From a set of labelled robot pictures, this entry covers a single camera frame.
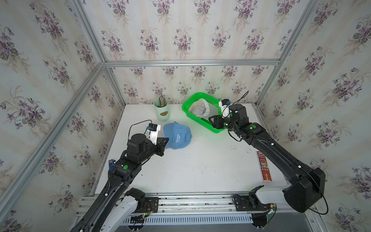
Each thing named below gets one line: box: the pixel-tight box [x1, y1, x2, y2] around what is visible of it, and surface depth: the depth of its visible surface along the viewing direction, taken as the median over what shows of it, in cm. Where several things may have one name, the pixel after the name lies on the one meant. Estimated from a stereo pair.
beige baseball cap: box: [188, 98, 219, 119], surface depth 116 cm
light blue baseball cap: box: [163, 121, 193, 150], surface depth 78 cm
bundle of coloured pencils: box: [158, 94, 166, 107], surface depth 103 cm
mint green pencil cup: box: [153, 98, 171, 122], surface depth 106 cm
